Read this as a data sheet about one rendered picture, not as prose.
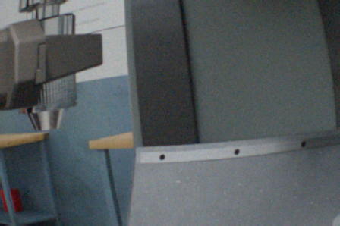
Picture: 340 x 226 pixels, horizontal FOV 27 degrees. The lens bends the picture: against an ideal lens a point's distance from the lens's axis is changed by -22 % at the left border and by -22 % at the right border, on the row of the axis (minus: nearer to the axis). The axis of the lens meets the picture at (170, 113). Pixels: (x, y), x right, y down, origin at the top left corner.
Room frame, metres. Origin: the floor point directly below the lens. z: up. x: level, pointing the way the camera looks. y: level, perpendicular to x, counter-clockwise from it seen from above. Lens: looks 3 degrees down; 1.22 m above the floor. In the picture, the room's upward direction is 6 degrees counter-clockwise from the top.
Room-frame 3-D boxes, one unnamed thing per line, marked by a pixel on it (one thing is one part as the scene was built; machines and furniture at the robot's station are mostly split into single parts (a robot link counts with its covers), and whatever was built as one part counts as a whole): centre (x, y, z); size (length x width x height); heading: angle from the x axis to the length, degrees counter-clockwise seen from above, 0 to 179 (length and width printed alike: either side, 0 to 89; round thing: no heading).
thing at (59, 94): (0.50, 0.08, 1.23); 0.05 x 0.05 x 0.05
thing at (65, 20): (0.50, 0.08, 1.26); 0.05 x 0.05 x 0.01
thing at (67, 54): (0.47, 0.06, 1.24); 0.06 x 0.02 x 0.03; 127
